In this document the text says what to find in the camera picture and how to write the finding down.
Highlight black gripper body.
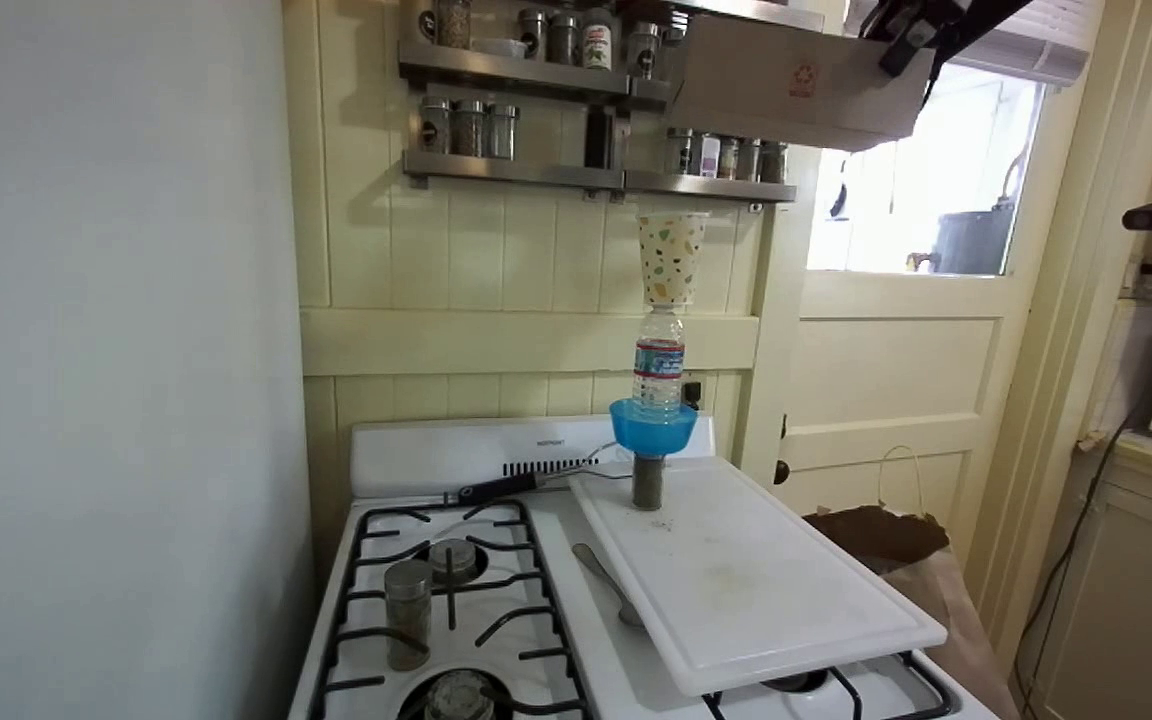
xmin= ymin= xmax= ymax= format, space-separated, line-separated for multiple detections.
xmin=855 ymin=0 xmax=1034 ymax=67

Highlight brown paper takeout box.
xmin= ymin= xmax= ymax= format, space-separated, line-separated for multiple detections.
xmin=658 ymin=21 xmax=940 ymax=156

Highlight white window blind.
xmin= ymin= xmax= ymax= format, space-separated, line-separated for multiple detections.
xmin=952 ymin=0 xmax=1097 ymax=92

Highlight glass spice jar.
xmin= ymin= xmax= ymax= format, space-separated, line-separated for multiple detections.
xmin=450 ymin=95 xmax=493 ymax=163
xmin=671 ymin=123 xmax=711 ymax=179
xmin=487 ymin=101 xmax=525 ymax=163
xmin=580 ymin=11 xmax=618 ymax=78
xmin=731 ymin=133 xmax=764 ymax=185
xmin=417 ymin=95 xmax=455 ymax=162
xmin=755 ymin=135 xmax=791 ymax=188
xmin=510 ymin=6 xmax=550 ymax=66
xmin=549 ymin=8 xmax=584 ymax=67

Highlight dark bucket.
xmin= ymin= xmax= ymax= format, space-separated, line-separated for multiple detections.
xmin=930 ymin=192 xmax=1018 ymax=281

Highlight white label spice jar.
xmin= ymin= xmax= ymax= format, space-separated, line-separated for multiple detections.
xmin=705 ymin=129 xmax=740 ymax=179

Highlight dark spice jar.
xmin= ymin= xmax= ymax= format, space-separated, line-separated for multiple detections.
xmin=580 ymin=101 xmax=618 ymax=174

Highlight cream panelled door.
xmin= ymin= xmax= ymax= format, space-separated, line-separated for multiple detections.
xmin=740 ymin=51 xmax=1113 ymax=577

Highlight clear plastic water bottle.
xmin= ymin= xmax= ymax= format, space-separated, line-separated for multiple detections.
xmin=630 ymin=306 xmax=691 ymax=417

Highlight blue plastic funnel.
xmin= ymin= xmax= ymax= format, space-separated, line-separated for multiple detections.
xmin=605 ymin=393 xmax=705 ymax=466

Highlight small grey cup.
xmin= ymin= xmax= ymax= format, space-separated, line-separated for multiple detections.
xmin=380 ymin=555 xmax=439 ymax=674
xmin=627 ymin=454 xmax=671 ymax=517

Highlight white plastic cutting board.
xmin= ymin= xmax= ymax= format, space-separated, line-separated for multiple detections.
xmin=565 ymin=454 xmax=956 ymax=699

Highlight cream cabinet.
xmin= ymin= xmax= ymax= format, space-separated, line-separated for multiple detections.
xmin=1011 ymin=430 xmax=1152 ymax=720

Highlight white gas stove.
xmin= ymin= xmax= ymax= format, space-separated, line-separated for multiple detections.
xmin=283 ymin=413 xmax=1009 ymax=720

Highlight black burner grate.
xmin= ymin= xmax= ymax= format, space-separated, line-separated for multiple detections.
xmin=699 ymin=647 xmax=969 ymax=720

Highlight white stove with black grates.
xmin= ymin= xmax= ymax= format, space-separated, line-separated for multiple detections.
xmin=305 ymin=493 xmax=594 ymax=720

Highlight white refrigerator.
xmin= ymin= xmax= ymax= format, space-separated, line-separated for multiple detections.
xmin=0 ymin=0 xmax=314 ymax=720

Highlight metal wall shelf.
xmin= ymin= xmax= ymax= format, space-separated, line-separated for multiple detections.
xmin=396 ymin=143 xmax=801 ymax=210
xmin=390 ymin=38 xmax=680 ymax=108

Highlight metal wire whisk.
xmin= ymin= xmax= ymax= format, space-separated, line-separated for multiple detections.
xmin=450 ymin=454 xmax=611 ymax=512

